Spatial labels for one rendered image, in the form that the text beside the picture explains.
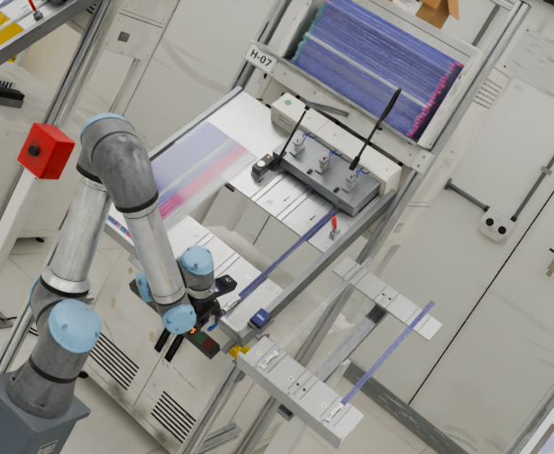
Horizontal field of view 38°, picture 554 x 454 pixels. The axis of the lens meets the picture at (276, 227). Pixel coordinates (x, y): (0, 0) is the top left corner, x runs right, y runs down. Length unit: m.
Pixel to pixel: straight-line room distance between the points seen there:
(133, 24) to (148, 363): 1.45
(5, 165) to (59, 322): 1.72
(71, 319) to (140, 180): 0.36
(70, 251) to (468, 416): 2.69
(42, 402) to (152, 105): 3.23
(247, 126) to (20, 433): 1.33
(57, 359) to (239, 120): 1.24
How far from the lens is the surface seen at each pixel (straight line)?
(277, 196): 2.53
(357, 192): 2.48
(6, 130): 3.33
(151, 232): 1.71
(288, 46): 2.72
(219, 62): 4.66
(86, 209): 1.80
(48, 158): 2.85
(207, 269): 1.95
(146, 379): 2.86
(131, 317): 2.87
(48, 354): 1.82
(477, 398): 4.09
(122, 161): 1.64
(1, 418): 1.91
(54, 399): 1.86
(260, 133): 2.70
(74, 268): 1.87
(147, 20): 3.55
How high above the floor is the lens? 1.63
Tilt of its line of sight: 16 degrees down
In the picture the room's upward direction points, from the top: 30 degrees clockwise
